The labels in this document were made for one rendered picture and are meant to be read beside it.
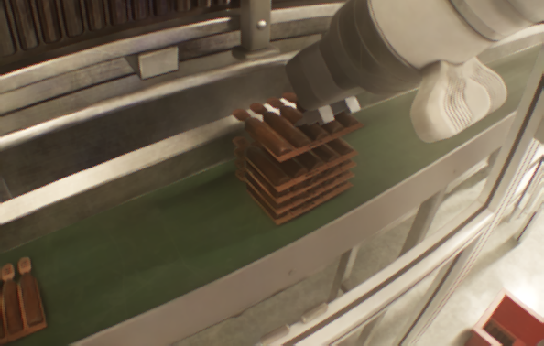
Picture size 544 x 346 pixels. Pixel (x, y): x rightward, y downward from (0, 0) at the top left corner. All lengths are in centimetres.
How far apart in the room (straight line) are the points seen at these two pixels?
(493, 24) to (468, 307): 116
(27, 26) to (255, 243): 30
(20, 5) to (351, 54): 26
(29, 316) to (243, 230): 23
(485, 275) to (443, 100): 123
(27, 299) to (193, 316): 17
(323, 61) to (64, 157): 36
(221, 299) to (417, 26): 30
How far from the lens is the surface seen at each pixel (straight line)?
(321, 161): 40
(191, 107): 54
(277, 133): 38
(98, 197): 45
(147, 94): 32
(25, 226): 46
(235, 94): 57
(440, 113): 22
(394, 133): 57
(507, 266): 150
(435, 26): 21
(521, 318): 128
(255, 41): 38
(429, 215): 64
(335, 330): 45
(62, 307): 40
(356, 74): 26
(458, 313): 128
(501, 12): 20
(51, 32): 35
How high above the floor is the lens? 99
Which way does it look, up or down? 39 degrees down
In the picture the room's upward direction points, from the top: 2 degrees clockwise
